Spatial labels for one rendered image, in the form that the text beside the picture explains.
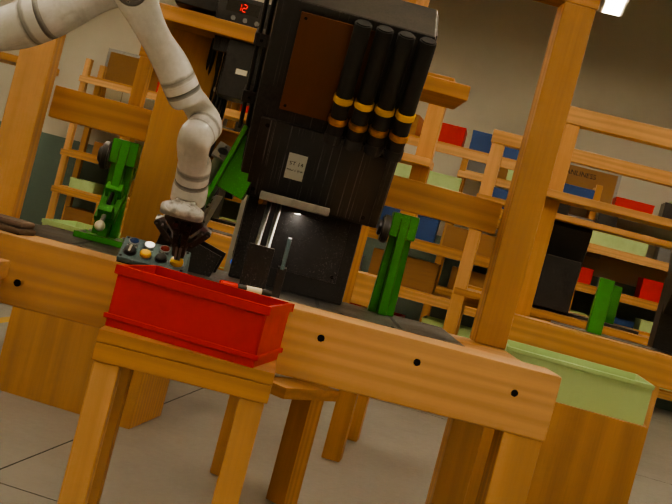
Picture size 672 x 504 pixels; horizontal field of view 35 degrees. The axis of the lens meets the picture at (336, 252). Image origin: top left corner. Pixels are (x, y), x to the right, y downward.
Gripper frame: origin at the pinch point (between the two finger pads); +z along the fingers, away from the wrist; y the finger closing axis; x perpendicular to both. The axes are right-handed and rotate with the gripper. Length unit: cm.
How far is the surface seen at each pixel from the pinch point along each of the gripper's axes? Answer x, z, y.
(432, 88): -71, -18, -49
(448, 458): -26, 68, -81
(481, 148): -635, 313, -164
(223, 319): 31.0, -11.6, -14.5
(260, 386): 38.2, -4.0, -24.4
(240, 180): -30.3, -1.5, -7.7
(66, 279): 7.2, 9.6, 21.9
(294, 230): -38.0, 14.4, -23.2
